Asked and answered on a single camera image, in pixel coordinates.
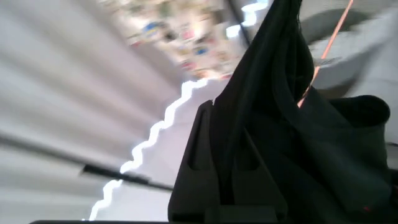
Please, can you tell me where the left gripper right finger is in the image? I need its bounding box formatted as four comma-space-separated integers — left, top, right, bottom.
216, 128, 289, 222

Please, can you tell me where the white curtain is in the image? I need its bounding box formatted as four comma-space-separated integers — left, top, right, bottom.
0, 0, 231, 222

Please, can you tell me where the pink clothes hanger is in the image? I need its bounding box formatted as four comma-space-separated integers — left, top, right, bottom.
297, 0, 355, 109

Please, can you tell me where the cream printed garment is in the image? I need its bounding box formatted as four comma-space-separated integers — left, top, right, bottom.
98, 0, 247, 81

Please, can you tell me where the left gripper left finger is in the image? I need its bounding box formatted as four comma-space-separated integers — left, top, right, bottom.
167, 99, 221, 222

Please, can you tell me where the black garment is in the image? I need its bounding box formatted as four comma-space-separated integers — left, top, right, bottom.
210, 0, 398, 222

